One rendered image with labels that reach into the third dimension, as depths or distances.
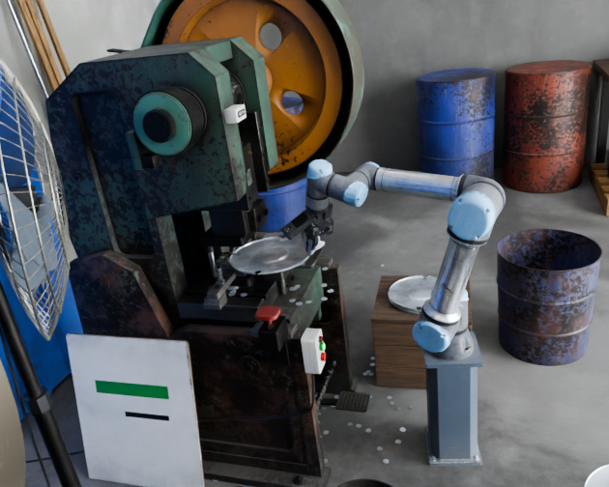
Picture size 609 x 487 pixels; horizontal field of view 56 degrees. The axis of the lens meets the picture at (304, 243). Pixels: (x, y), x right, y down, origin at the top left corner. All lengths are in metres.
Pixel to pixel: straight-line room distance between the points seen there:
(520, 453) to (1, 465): 1.91
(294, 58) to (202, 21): 0.37
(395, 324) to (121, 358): 1.07
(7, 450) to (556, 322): 2.25
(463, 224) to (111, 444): 1.53
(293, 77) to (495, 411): 1.52
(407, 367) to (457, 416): 0.47
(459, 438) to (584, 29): 3.60
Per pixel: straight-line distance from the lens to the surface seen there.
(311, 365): 1.86
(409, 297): 2.49
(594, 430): 2.48
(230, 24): 2.23
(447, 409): 2.10
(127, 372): 2.18
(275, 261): 1.96
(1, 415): 0.67
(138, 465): 2.35
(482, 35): 5.01
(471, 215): 1.56
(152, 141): 1.67
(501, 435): 2.39
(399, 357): 2.48
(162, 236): 1.95
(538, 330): 2.65
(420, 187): 1.75
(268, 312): 1.71
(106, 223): 2.03
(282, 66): 2.18
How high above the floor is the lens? 1.63
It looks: 24 degrees down
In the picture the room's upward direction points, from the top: 7 degrees counter-clockwise
